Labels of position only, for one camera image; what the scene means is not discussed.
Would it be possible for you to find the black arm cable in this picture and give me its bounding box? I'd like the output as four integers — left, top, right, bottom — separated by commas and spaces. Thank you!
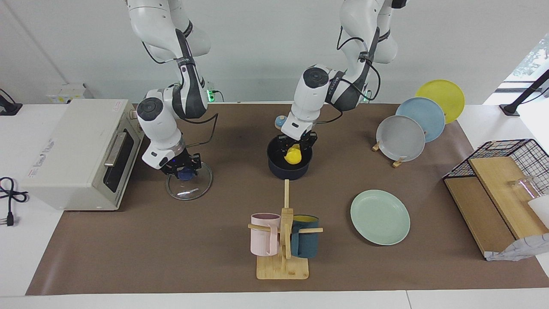
141, 41, 220, 149
317, 26, 382, 124

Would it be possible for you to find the white toaster oven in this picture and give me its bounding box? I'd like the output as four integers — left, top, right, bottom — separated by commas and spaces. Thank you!
21, 99, 145, 211

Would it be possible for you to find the black camera stand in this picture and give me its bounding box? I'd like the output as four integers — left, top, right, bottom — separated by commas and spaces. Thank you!
499, 69, 549, 117

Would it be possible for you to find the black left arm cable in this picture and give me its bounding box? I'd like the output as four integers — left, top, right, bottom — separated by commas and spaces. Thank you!
317, 26, 382, 124

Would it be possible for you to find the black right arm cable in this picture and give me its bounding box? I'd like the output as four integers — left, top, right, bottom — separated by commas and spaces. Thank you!
141, 41, 220, 149

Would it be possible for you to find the white cup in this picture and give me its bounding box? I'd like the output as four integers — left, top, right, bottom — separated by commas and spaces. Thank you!
528, 195, 549, 229

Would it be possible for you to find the white electrical box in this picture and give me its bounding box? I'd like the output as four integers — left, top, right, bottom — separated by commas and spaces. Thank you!
46, 83, 94, 104

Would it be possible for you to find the pink mug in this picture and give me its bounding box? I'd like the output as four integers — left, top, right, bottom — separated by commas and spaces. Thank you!
250, 213, 282, 257

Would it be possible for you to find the wooden shelf with wire basket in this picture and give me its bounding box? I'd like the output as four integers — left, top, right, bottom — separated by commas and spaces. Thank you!
443, 139, 549, 260

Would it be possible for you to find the white crumpled paper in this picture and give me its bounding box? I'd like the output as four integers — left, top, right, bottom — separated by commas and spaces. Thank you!
486, 233, 549, 262

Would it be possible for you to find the clear glass jar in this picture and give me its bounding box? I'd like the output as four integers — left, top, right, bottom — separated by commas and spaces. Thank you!
510, 177, 537, 199

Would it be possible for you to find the green plate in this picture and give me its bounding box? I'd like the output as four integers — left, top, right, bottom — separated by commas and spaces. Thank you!
350, 190, 411, 246

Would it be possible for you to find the black desk clamp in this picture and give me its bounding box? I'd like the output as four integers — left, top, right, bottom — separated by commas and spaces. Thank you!
0, 88, 23, 116

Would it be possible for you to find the brown table mat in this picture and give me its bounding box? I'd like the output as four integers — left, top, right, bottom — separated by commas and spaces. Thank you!
26, 103, 549, 296

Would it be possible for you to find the light blue plate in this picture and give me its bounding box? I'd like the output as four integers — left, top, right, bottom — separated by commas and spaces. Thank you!
395, 97, 446, 143

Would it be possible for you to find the wooden mug tree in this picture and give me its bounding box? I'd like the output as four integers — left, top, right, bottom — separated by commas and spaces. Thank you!
248, 179, 323, 280

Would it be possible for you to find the glass lid blue knob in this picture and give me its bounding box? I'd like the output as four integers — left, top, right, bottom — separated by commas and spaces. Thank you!
166, 162, 214, 201

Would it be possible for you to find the black power cord with plug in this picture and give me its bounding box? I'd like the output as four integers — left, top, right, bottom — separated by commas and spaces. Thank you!
0, 177, 30, 227

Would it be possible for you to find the wooden plate rack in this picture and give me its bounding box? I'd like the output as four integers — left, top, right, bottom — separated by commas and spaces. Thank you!
372, 139, 406, 168

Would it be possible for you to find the yellow plate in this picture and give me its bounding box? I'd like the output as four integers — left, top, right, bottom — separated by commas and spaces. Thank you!
415, 79, 465, 124

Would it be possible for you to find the grey plate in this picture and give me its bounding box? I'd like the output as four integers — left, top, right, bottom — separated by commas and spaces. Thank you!
376, 115, 426, 163

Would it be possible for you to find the black pot blue handle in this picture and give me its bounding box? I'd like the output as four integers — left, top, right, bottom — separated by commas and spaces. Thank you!
267, 137, 313, 181

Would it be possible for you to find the dark teal mug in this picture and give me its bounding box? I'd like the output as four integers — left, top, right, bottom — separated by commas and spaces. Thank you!
291, 215, 320, 258

